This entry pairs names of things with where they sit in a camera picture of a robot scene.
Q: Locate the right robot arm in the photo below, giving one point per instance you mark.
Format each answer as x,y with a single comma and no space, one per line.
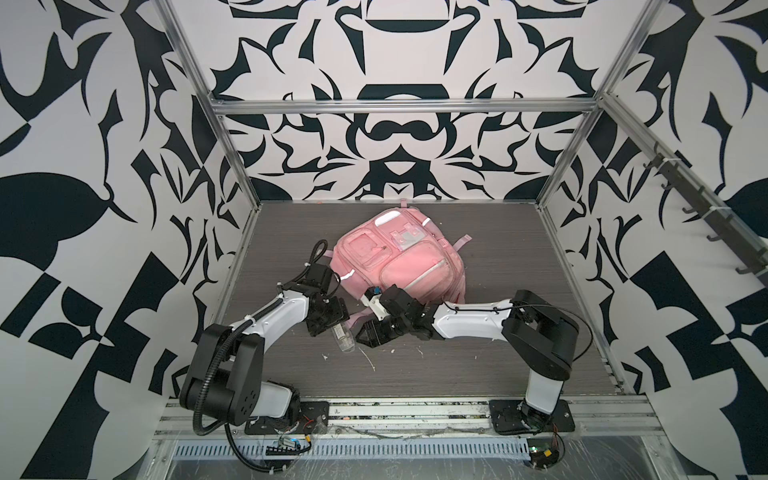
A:
544,337

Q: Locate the white slotted cable duct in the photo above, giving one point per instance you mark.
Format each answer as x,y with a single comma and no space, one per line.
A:
367,449

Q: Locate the black coat hook rail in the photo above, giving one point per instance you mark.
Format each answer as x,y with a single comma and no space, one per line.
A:
704,204

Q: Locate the left electronics board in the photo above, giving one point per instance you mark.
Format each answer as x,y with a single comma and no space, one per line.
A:
289,447

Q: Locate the right electronics board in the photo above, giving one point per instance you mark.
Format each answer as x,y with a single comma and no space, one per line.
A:
544,454

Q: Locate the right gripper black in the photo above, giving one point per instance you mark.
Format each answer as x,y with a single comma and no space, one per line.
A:
372,330

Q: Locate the electronics board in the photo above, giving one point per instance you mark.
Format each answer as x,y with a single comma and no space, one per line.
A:
289,447
544,454

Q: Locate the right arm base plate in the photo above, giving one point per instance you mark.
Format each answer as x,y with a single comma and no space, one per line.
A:
515,417

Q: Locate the pink student backpack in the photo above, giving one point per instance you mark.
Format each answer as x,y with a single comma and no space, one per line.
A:
401,247

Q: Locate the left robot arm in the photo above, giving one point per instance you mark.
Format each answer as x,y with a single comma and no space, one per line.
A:
224,385

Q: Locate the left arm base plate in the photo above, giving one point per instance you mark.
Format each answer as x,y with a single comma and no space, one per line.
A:
298,418

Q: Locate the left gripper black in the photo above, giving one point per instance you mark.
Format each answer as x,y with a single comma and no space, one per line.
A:
340,313

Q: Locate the aluminium front rail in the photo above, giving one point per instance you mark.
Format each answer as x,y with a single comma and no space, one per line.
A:
582,415

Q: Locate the clear plastic small case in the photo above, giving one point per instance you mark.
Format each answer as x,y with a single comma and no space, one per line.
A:
344,339

